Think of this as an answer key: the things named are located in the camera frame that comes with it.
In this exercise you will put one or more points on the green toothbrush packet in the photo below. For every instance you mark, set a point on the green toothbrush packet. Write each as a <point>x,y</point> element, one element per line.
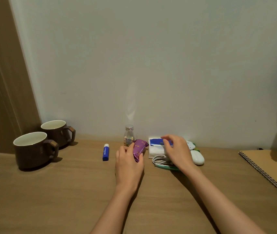
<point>167,167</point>

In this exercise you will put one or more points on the purple snack wrapper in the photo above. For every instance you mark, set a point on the purple snack wrapper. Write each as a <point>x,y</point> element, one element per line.
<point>139,148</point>

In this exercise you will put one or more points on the person's right hand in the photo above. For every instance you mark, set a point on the person's right hand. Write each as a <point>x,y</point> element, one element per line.
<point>179,153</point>

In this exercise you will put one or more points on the person's left forearm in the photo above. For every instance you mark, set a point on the person's left forearm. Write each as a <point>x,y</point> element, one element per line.
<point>114,214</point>

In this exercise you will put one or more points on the blue lip balm stick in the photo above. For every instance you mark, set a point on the blue lip balm stick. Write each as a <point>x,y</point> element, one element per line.
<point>106,153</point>

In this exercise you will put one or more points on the wooden wall panel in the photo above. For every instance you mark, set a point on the wooden wall panel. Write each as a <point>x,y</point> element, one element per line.
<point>4,82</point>

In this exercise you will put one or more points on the blue white tissue pack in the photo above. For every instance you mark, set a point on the blue white tissue pack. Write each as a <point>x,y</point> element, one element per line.
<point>156,149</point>

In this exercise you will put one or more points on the small white green packet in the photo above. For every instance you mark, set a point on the small white green packet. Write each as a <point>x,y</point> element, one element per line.
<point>191,144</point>

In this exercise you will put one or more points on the brown spiral notebook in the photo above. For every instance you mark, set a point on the brown spiral notebook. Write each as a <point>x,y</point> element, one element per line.
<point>272,165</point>

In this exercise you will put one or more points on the person's left hand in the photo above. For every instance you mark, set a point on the person's left hand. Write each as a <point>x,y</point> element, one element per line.
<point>128,170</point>

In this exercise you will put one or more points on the small glass bottle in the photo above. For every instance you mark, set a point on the small glass bottle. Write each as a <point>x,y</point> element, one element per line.
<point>129,136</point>

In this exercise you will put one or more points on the brown mug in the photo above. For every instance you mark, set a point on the brown mug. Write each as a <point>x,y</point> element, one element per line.
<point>31,151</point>
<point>58,132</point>

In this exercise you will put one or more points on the white oval earbud case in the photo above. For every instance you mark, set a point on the white oval earbud case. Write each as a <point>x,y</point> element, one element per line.
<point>198,157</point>

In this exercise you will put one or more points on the person's right forearm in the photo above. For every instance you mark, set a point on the person's right forearm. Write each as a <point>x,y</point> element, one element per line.
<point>226,207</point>

